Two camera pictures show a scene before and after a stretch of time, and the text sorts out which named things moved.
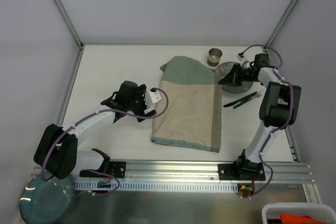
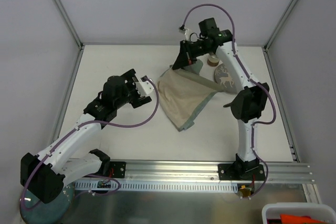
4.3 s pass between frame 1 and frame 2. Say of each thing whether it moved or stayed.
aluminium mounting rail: stayed
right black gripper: moved
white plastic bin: stayed
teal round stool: stayed
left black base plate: stayed
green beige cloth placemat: moved
